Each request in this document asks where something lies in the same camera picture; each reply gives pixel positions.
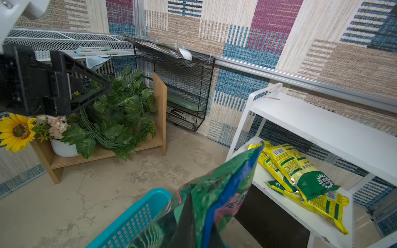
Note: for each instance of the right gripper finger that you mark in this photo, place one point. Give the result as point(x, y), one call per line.
point(186, 230)

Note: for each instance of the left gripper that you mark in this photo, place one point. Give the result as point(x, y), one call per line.
point(30, 87)

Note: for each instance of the colourful green blue soil bag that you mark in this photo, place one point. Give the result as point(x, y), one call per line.
point(217, 197)

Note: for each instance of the yellow green fertilizer bag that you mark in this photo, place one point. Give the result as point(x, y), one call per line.
point(300, 171)

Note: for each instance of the white metal shelf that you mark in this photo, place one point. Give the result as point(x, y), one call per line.
point(376, 192)

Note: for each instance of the teal plastic basket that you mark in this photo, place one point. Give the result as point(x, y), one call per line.
point(134, 220)

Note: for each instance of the pink and yellow flower bouquet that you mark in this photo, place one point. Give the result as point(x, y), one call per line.
point(49, 128)

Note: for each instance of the green leafy plant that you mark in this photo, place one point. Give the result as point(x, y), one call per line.
point(123, 116)

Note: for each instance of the white flower pot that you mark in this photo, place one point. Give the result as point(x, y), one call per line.
point(64, 149)

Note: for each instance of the yellow sunflower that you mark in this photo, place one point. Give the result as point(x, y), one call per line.
point(17, 132)

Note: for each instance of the wooden plant stand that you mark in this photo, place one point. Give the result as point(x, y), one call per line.
point(54, 164)

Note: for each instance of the magazines on rack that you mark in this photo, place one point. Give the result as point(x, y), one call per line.
point(170, 49)

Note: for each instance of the white round device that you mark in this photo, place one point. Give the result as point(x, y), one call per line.
point(186, 54)

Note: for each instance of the black mesh rack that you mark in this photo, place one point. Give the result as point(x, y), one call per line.
point(188, 85)

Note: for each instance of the white wire wall basket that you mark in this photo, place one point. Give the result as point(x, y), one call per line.
point(42, 41)

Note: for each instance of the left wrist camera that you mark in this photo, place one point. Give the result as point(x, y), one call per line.
point(12, 10)

